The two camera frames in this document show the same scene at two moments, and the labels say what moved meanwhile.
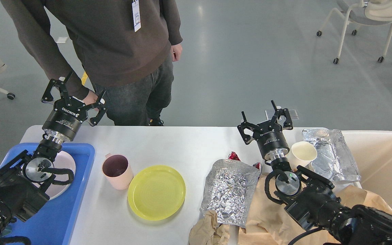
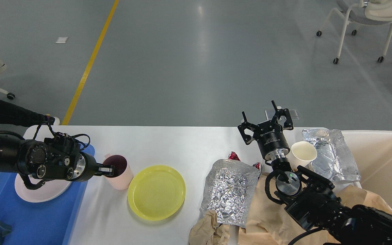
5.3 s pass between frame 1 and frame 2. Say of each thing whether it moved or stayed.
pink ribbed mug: stayed
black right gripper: stayed
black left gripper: moved
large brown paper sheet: stayed
